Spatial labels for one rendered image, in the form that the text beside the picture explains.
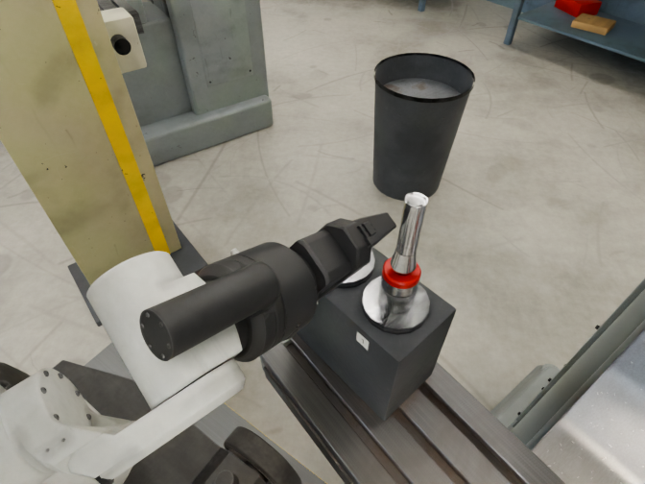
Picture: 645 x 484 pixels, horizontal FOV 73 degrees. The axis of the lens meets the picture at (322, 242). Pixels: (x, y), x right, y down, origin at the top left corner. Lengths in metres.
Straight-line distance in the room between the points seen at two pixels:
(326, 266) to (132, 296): 0.17
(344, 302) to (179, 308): 0.35
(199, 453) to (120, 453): 0.77
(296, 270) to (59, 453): 0.20
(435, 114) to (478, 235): 0.65
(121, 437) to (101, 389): 0.91
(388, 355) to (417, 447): 0.20
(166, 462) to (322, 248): 0.78
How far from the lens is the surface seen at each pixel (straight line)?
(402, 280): 0.53
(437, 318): 0.61
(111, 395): 1.22
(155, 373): 0.32
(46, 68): 1.66
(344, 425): 0.72
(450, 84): 2.47
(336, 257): 0.42
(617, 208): 2.84
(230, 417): 1.29
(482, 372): 1.88
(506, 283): 2.17
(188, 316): 0.28
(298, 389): 0.75
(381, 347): 0.57
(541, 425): 1.22
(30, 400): 0.35
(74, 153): 1.79
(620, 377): 0.86
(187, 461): 1.09
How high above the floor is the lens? 1.58
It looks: 46 degrees down
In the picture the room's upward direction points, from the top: straight up
